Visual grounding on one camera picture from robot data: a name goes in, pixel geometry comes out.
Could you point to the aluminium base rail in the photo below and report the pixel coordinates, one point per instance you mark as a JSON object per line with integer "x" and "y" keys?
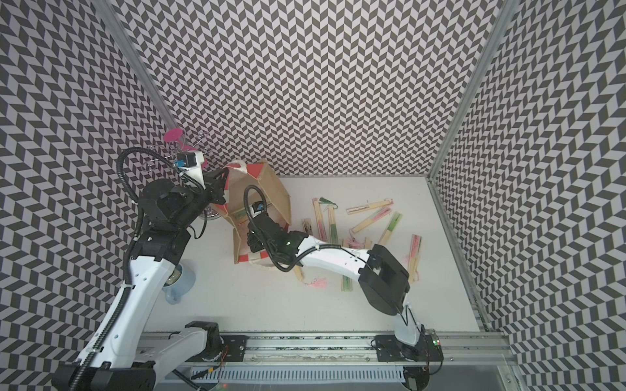
{"x": 272, "y": 348}

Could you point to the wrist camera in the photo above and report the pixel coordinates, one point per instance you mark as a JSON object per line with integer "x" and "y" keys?
{"x": 190, "y": 163}
{"x": 259, "y": 211}

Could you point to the blue roll of tape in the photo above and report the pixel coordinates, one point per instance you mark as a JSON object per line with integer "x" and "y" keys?
{"x": 179, "y": 283}

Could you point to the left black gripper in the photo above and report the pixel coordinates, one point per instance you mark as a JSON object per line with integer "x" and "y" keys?
{"x": 215, "y": 186}

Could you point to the pink tassel folding fan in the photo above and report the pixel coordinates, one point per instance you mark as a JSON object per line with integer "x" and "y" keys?
{"x": 371, "y": 206}

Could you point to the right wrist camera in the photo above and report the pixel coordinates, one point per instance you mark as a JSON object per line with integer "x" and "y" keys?
{"x": 259, "y": 211}

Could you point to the pink blue folding fan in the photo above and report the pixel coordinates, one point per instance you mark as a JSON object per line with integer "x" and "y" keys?
{"x": 414, "y": 256}

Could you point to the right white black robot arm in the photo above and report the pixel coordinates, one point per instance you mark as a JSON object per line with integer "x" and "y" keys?
{"x": 382, "y": 279}

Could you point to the burlap red tote bag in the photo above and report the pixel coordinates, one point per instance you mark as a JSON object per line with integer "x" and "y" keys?
{"x": 247, "y": 187}

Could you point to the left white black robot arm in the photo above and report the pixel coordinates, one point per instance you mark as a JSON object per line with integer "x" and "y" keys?
{"x": 166, "y": 211}

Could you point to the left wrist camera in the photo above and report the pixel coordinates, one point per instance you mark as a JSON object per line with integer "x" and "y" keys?
{"x": 190, "y": 163}

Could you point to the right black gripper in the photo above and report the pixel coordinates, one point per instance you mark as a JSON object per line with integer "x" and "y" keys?
{"x": 253, "y": 238}

